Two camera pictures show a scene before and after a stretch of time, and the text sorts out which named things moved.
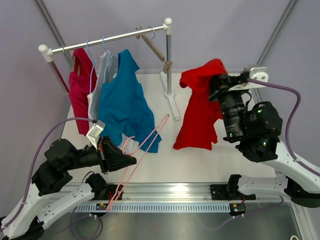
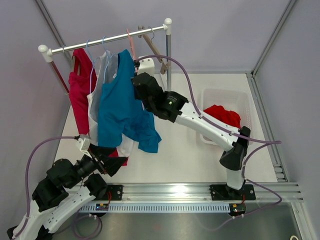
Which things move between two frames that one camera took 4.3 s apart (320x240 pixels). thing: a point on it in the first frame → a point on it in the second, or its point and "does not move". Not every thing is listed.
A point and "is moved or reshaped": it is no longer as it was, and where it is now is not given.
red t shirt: (198, 131) is moved or reshaped
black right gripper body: (222, 94) → (137, 97)
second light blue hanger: (93, 62) does not move
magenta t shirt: (82, 83) does not move
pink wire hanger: (136, 157) → (131, 44)
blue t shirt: (125, 108) does not move
